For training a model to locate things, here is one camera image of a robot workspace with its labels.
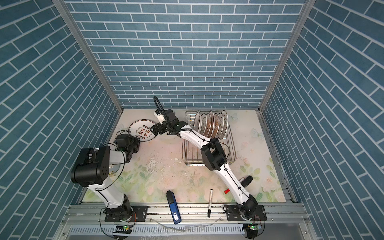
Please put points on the aluminium corner post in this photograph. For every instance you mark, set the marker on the aluminium corner post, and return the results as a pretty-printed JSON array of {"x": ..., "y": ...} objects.
[
  {"x": 74, "y": 29},
  {"x": 307, "y": 7}
]

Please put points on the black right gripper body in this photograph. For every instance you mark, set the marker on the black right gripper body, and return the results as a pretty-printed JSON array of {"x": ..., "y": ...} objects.
[{"x": 169, "y": 128}]

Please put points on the white plate orange sunburst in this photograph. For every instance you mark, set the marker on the white plate orange sunburst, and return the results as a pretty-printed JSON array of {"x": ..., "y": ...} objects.
[{"x": 214, "y": 124}]

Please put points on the aluminium corner post right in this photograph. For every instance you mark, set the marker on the aluminium corner post right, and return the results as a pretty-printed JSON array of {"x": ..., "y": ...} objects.
[{"x": 307, "y": 7}]

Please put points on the aluminium corner post left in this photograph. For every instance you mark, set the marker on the aluminium corner post left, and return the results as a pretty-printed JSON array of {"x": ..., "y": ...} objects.
[{"x": 74, "y": 29}]

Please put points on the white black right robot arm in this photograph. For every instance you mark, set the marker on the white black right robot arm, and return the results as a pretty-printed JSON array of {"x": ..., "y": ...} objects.
[{"x": 213, "y": 155}]

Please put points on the white plate green flower emblem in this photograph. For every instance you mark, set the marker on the white plate green flower emblem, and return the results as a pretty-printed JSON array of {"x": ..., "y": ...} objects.
[{"x": 204, "y": 119}]

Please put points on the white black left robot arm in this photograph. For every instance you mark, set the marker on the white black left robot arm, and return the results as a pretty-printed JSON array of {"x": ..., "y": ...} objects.
[{"x": 92, "y": 171}]

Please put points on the white plate red chinese characters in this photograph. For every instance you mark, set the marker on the white plate red chinese characters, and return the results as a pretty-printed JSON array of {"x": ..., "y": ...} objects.
[{"x": 141, "y": 130}]

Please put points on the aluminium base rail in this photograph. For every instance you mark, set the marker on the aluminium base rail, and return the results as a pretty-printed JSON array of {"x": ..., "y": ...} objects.
[{"x": 275, "y": 221}]

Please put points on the blue stapler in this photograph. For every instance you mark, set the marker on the blue stapler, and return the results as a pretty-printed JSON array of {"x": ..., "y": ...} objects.
[{"x": 173, "y": 207}]

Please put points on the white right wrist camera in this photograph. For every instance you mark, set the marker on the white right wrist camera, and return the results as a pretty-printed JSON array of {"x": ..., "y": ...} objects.
[{"x": 160, "y": 116}]

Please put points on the black white marker pen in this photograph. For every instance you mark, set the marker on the black white marker pen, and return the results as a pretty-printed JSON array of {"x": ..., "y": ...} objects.
[{"x": 210, "y": 203}]

